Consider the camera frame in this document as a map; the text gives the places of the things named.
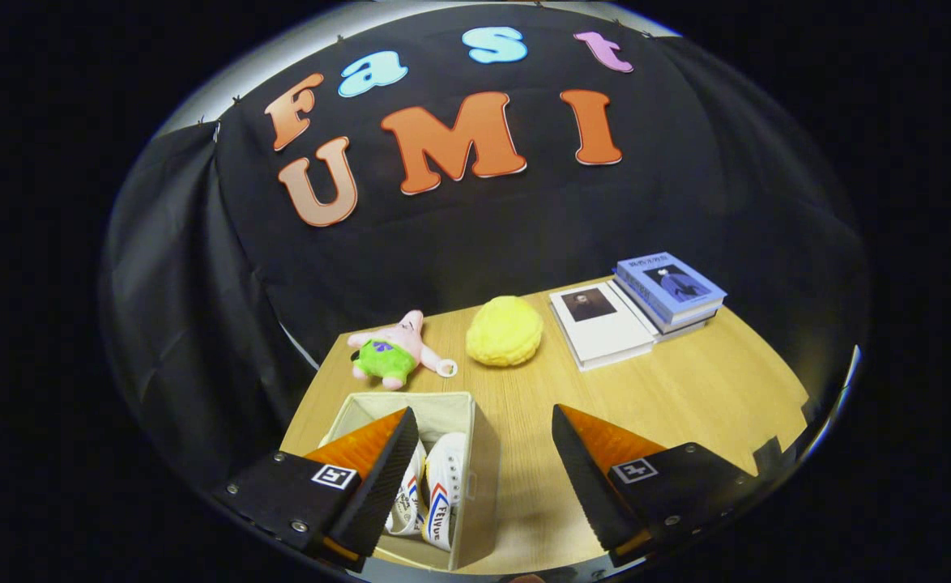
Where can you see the white canvas shoe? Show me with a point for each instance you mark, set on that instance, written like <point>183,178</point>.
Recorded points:
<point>447,461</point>
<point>411,506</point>

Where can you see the blue book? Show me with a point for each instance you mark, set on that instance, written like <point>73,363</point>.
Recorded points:
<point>670,283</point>

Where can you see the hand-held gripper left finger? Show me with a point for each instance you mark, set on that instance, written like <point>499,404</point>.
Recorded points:
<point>382,486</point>

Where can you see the yellow round plush toy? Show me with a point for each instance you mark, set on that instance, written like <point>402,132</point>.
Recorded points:
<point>504,332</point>

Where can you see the beige fabric storage box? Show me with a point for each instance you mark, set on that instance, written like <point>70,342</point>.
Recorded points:
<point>484,486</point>

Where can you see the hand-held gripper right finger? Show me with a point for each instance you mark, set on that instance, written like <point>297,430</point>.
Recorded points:
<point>589,486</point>

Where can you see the pink starfish plush toy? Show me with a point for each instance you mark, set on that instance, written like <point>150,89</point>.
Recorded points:
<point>398,348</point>

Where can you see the white book with portrait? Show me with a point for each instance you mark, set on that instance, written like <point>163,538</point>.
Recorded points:
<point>605,332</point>

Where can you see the thin grey book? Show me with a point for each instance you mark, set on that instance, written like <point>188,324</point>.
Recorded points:
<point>686,328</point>

